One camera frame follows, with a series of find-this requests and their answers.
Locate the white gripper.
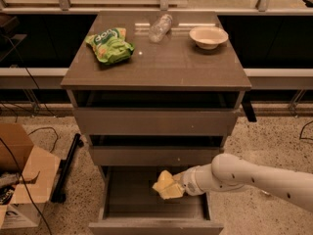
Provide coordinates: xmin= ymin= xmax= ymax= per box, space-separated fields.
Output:
xmin=159 ymin=166 xmax=204 ymax=200

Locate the yellow sponge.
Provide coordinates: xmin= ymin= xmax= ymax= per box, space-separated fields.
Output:
xmin=153 ymin=170 xmax=176 ymax=193

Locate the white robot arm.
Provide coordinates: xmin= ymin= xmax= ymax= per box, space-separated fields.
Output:
xmin=153 ymin=154 xmax=313 ymax=212

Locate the bottom drawer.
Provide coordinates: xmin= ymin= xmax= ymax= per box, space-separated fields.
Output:
xmin=89 ymin=166 xmax=223 ymax=235

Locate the drawer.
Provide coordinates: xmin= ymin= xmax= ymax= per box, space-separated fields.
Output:
xmin=89 ymin=135 xmax=226 ymax=166
xmin=89 ymin=166 xmax=223 ymax=235
xmin=67 ymin=89 xmax=246 ymax=137

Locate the middle drawer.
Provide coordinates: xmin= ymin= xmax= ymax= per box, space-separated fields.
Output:
xmin=89 ymin=135 xmax=226 ymax=166

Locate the grey drawer cabinet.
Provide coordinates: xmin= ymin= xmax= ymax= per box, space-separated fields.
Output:
xmin=60 ymin=11 xmax=252 ymax=235

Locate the top drawer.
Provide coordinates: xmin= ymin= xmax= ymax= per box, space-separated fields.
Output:
xmin=67 ymin=89 xmax=246 ymax=137

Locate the clear glass on floor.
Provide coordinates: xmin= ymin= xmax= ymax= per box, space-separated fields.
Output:
xmin=261 ymin=190 xmax=270 ymax=196

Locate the black tripod leg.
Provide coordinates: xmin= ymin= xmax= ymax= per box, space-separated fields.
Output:
xmin=51 ymin=133 xmax=84 ymax=203

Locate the cardboard box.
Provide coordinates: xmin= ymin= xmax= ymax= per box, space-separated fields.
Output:
xmin=0 ymin=123 xmax=61 ymax=230

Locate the white bowl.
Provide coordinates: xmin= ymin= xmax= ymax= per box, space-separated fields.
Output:
xmin=189 ymin=26 xmax=228 ymax=50

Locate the green chip bag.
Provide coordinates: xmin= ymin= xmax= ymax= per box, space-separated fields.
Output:
xmin=85 ymin=27 xmax=134 ymax=65

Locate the clear plastic bottle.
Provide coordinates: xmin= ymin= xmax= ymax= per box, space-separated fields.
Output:
xmin=149 ymin=14 xmax=173 ymax=43

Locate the black cable right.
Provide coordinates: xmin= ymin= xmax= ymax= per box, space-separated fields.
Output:
xmin=298 ymin=120 xmax=313 ymax=141

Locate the black cable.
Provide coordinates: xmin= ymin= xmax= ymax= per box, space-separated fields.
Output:
xmin=298 ymin=120 xmax=313 ymax=141
xmin=0 ymin=32 xmax=61 ymax=235

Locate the black cable left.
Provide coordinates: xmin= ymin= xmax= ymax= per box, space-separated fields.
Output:
xmin=0 ymin=32 xmax=61 ymax=235

